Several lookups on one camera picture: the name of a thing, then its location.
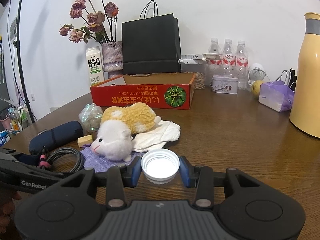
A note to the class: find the navy blue zip pouch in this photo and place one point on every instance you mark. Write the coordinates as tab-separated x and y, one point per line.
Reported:
56	137

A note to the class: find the iridescent crumpled plastic bag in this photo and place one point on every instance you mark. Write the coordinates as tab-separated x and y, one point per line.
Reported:
90	117

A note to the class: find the clear water bottle right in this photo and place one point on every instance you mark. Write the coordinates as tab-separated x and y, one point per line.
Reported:
241	57

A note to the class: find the pale floral tin box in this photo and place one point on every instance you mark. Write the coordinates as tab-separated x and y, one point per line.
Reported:
224	84

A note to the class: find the small white desk fan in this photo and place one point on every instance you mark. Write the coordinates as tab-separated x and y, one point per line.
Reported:
255	72

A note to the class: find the purple woven drawstring pouch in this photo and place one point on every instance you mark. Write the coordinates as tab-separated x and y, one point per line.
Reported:
101	164

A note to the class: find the dried pink roses bouquet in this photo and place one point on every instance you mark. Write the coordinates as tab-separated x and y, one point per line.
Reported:
100	22

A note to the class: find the purple tissue packet bag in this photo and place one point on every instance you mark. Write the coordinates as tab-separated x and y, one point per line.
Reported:
276	95

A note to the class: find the white flat carton box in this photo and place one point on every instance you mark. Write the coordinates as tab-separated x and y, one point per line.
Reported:
204	56

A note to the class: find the white green milk carton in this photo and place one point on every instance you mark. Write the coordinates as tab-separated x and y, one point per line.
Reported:
95	65

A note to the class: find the yellow white hamster plush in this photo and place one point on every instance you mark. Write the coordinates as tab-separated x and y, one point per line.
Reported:
118	125

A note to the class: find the white plastic jar lid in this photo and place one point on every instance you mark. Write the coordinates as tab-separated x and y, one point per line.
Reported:
160	166

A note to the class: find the clear food container with lid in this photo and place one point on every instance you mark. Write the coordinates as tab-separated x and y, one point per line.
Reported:
196	66

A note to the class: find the black paper shopping bag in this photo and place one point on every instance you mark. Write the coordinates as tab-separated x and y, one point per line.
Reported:
151	44

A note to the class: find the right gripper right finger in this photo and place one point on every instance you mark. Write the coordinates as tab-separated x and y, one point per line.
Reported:
203	179

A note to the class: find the white cloth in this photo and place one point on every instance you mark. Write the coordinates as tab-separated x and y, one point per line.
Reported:
157	137

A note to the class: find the red cardboard pumpkin box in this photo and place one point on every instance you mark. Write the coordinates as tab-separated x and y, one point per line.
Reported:
159	90

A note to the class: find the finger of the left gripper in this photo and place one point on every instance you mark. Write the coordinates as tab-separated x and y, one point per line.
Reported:
13	155
15	168

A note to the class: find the yellow thermos jug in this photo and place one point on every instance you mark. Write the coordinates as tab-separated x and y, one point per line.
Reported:
305	109

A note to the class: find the clear water bottle left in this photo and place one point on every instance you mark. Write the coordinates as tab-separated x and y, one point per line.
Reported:
214	67

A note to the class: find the clear water bottle middle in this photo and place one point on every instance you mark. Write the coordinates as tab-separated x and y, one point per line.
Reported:
228	58

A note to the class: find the purple textured flower vase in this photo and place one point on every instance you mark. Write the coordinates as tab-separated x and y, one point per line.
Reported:
112	58

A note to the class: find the person's left hand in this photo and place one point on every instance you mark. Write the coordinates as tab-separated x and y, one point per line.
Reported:
7	207

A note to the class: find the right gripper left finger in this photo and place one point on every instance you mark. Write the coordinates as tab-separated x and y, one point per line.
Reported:
115	179

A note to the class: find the small wooden block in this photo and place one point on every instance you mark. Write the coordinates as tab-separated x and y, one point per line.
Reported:
85	140

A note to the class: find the clear water bottle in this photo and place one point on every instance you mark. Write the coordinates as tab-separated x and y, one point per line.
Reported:
241	57
214	67
228	58

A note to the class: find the yellow green apple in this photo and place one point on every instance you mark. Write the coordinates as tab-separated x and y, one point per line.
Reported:
255	88

